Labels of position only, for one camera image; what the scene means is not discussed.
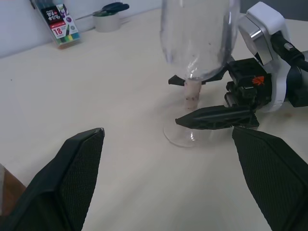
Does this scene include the clear plastic wine glass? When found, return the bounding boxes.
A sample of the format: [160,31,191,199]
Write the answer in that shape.
[159,0,242,148]

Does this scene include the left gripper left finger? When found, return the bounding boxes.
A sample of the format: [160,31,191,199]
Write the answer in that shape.
[0,127,106,231]

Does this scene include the marker pen set box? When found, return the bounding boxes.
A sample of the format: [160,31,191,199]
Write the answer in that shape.
[29,0,82,50]

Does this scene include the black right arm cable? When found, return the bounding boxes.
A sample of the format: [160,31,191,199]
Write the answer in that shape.
[271,32,308,72]

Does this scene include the dark blue handled scissors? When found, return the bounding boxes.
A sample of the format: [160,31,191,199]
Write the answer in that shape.
[75,2,130,21]

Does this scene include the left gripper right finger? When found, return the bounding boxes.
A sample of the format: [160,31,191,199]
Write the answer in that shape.
[231,126,308,231]

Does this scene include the white tape roll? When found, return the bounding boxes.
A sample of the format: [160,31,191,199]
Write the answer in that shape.
[92,10,120,33]

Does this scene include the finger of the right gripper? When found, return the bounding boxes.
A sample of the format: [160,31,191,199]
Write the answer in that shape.
[175,104,260,131]
[168,68,228,86]

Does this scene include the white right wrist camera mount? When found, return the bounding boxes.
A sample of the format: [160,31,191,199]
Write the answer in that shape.
[238,1,293,114]

